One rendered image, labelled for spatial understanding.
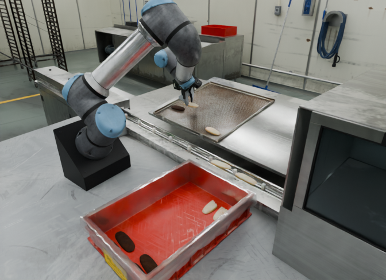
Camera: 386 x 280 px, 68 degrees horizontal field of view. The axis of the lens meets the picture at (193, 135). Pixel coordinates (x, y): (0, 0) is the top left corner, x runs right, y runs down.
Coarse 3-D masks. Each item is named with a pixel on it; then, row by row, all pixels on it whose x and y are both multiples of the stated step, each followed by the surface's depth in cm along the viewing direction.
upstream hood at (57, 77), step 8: (40, 72) 241; (48, 72) 241; (56, 72) 241; (64, 72) 241; (48, 80) 232; (56, 80) 220; (64, 80) 220; (112, 96) 187; (120, 96) 187; (120, 104) 179; (128, 104) 183
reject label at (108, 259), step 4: (108, 256) 81; (108, 260) 82; (112, 260) 79; (108, 264) 83; (112, 264) 80; (112, 268) 81; (116, 268) 79; (116, 272) 80; (120, 272) 77; (120, 276) 79; (124, 276) 76
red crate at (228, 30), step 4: (204, 28) 481; (208, 28) 476; (212, 28) 471; (216, 28) 465; (220, 28) 460; (224, 28) 455; (228, 28) 460; (232, 28) 469; (236, 28) 477; (204, 32) 483; (208, 32) 479; (212, 32) 473; (216, 32) 468; (220, 32) 463; (224, 32) 458; (228, 32) 464; (232, 32) 472; (236, 32) 480; (224, 36) 460
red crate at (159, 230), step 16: (176, 192) 113; (192, 192) 113; (208, 192) 113; (144, 208) 105; (160, 208) 105; (176, 208) 105; (192, 208) 105; (128, 224) 98; (144, 224) 98; (160, 224) 98; (176, 224) 98; (192, 224) 98; (208, 224) 98; (240, 224) 97; (144, 240) 92; (160, 240) 92; (176, 240) 92; (128, 256) 86; (160, 256) 86; (192, 256) 82; (144, 272) 81; (176, 272) 77
